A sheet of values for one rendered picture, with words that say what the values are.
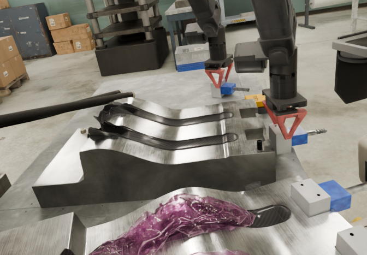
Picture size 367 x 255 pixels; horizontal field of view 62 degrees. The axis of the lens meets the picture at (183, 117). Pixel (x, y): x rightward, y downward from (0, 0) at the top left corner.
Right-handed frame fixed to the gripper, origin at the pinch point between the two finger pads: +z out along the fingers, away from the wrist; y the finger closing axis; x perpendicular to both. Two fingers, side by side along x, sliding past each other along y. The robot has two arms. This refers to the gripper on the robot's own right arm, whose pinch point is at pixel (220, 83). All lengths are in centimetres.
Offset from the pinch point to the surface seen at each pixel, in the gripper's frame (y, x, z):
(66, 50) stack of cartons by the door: -331, -547, 88
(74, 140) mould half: 49, -19, -2
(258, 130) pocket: 35.4, 26.3, -4.7
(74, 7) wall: -382, -544, 7
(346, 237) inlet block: 58, 46, -5
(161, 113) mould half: 35.7, 0.8, -5.7
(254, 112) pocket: 25.5, 21.8, -3.7
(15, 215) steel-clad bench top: 71, -15, 4
